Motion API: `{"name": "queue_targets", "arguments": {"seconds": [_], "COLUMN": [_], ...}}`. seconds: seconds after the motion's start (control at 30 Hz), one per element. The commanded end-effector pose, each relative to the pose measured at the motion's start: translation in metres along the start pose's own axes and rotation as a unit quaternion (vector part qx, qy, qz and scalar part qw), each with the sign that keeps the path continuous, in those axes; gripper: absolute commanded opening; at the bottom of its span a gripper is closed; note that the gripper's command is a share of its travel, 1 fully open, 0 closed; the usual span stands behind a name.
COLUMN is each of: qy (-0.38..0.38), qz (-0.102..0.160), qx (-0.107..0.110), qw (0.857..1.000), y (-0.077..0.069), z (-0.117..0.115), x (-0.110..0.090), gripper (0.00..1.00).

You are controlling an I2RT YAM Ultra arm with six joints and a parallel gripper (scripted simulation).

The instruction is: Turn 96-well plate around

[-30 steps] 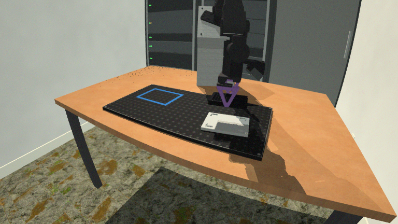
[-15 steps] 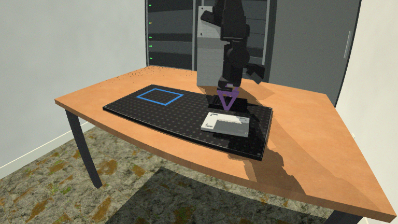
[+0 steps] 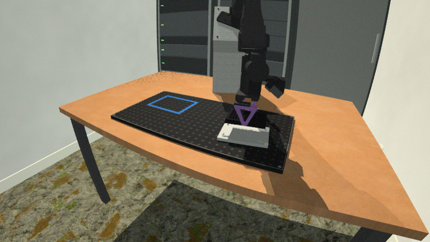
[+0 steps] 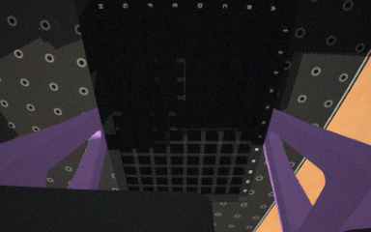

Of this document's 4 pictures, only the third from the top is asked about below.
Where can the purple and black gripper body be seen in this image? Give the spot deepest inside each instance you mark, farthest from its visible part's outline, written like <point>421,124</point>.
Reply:
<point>242,93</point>

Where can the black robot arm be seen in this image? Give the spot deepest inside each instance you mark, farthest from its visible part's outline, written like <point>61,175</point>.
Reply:
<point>247,17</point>

